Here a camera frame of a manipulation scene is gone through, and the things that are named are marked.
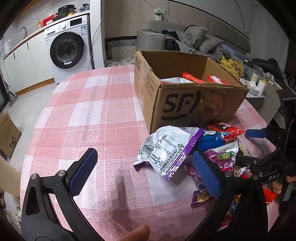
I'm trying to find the red Oreo packet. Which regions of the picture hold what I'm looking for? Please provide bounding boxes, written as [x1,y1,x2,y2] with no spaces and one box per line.
[208,123,245,144]

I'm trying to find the blue Oreo packet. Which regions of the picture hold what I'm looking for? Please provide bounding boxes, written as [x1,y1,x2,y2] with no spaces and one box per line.
[194,131,226,152]

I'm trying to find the purple white snack bag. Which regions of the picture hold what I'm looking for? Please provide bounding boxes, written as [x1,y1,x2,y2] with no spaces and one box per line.
[133,126,204,181]

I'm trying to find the person's right hand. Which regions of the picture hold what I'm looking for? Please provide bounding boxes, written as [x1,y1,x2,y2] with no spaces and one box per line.
[272,176,296,194]

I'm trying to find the person's left hand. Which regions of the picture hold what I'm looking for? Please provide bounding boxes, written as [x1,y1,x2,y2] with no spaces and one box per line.
[120,225,151,241]

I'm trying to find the purple candy bag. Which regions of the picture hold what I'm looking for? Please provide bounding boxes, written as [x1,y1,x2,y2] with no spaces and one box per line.
[204,141,239,173]

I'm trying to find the grey coffee table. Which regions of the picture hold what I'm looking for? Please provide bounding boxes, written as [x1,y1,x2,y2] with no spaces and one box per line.
[243,64,282,123]

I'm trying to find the small purple candy packet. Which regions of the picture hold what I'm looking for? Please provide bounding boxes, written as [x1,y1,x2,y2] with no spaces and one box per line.
[191,190,211,209]

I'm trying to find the yellow plastic bag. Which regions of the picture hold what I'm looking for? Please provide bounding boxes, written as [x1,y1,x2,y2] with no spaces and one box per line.
[220,55,243,79]

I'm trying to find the brown cardboard SF box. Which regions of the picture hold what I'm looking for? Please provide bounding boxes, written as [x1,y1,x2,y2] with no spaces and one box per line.
[134,50,248,133]

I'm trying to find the red white snack bag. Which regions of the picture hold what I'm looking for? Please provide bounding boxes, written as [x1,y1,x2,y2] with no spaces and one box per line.
[160,71,230,85]

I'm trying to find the cardboard box on floor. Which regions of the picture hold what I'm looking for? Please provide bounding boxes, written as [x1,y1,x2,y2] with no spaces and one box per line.
[0,111,22,158]

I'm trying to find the grey square pillow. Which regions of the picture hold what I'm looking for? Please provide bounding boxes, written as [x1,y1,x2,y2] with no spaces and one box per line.
[183,25,208,49]

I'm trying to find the dark clothes on sofa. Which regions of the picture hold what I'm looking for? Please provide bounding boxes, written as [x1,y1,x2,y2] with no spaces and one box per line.
[161,30,183,52]

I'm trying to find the pink plaid tablecloth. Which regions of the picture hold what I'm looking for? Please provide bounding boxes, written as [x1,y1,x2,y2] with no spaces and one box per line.
[19,64,280,241]

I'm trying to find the grey sofa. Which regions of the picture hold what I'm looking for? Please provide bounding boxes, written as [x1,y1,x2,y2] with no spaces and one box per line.
[137,21,250,59]

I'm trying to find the crumpled white cloth on floor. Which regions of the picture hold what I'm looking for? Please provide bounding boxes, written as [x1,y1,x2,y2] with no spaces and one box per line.
[104,55,135,67]

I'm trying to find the white power strip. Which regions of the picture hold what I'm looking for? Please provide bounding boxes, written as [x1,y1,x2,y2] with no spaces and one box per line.
[154,8,166,22]

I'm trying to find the white kitchen cabinets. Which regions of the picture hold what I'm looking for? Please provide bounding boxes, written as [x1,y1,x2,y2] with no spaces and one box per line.
[4,32,54,92]

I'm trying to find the white electric kettle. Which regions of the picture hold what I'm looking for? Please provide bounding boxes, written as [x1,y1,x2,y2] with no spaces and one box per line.
[4,39,11,55]

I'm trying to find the white washing machine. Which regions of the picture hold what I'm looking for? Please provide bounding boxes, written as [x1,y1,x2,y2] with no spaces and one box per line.
[45,14,94,84]

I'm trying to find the yellow oil bottle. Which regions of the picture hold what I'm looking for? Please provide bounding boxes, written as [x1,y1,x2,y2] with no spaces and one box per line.
[36,19,42,30]

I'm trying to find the red box on counter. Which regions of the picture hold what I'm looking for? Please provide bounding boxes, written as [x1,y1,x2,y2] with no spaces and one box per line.
[42,14,56,27]

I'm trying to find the black air fryer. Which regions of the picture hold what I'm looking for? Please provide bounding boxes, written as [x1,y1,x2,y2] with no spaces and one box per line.
[56,4,76,19]

